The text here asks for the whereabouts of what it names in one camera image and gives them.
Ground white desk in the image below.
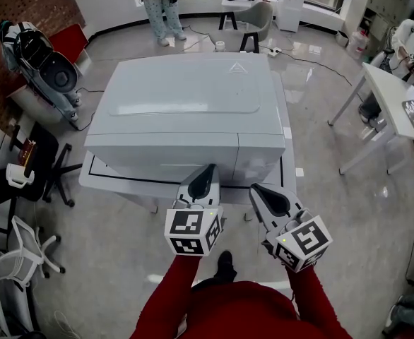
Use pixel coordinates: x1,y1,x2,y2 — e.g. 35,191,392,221
327,61,414,176

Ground person's red torso clothing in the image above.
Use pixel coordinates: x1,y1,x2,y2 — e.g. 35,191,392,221
184,279,300,339

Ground white mesh office chair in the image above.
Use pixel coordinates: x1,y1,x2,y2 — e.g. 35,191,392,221
0,215,67,293

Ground person's black shoe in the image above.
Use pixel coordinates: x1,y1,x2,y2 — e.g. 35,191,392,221
213,250,237,285

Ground black office chair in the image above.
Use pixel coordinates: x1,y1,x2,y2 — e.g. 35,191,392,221
10,121,85,208

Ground red box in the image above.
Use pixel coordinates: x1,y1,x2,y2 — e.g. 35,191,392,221
17,138,39,170

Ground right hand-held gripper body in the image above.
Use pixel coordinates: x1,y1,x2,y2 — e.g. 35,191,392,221
261,198,334,273

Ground grey shell chair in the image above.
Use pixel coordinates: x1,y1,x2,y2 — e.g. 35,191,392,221
215,1,275,54

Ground red board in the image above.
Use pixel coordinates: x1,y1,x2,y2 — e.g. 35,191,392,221
47,23,90,76

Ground person's right forearm red sleeve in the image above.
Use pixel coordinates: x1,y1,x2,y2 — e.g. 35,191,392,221
285,265,353,339

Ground white jug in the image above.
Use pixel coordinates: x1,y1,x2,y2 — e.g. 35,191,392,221
5,162,35,191

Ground white black open appliance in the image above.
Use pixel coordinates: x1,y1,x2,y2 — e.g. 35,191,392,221
16,30,81,95

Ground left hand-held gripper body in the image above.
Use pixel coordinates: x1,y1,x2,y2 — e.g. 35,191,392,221
164,184,227,258

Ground person's left forearm red sleeve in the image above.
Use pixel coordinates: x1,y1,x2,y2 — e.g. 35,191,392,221
130,254,203,339

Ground white table with black line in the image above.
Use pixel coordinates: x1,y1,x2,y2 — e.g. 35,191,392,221
77,71,299,222

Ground grey locker cabinet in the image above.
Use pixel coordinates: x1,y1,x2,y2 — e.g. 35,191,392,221
363,0,413,53

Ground white microwave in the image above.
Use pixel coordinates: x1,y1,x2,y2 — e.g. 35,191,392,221
84,52,288,187

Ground white water dispenser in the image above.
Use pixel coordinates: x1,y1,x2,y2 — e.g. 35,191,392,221
275,0,307,33

